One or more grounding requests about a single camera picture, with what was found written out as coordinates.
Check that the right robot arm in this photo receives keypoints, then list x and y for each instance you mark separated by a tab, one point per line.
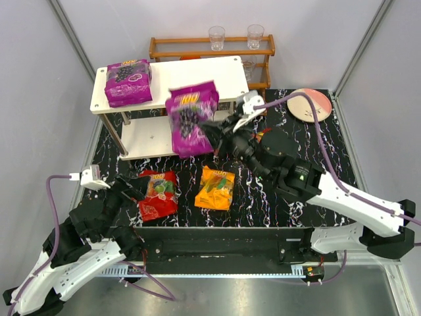
380	226

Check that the clear glass left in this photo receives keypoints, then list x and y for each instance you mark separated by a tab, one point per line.
216	38

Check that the clear glass lower rack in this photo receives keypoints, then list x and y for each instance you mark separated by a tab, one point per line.
248	68

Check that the pink cream ceramic plate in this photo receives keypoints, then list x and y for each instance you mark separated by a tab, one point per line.
301	109

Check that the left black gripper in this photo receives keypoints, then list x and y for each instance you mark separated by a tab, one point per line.
125	187

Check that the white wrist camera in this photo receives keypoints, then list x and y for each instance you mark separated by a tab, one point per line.
90	178
250	105

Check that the brown wooden rack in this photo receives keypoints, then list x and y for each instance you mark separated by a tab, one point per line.
263	49

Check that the clear glass right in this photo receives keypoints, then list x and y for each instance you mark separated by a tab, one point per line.
255	33

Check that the red candy bag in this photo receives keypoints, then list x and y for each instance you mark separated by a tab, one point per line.
160	198
258	135

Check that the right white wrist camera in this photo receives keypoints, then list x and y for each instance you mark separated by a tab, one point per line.
250	105

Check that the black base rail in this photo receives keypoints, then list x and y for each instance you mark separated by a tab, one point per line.
285	245

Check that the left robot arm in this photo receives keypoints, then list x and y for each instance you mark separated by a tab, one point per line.
86	243

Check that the purple candy bag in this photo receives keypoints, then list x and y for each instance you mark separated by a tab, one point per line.
128	83
186	108

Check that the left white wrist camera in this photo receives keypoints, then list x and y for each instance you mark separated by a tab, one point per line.
90	178

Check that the clear glass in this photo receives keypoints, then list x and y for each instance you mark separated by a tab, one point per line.
255	33
216	38

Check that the white two-tier shelf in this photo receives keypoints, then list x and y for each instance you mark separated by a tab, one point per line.
151	137

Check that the orange mango candy bag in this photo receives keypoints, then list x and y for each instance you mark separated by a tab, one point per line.
216	190

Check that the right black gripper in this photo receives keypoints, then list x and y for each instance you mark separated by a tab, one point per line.
223	135

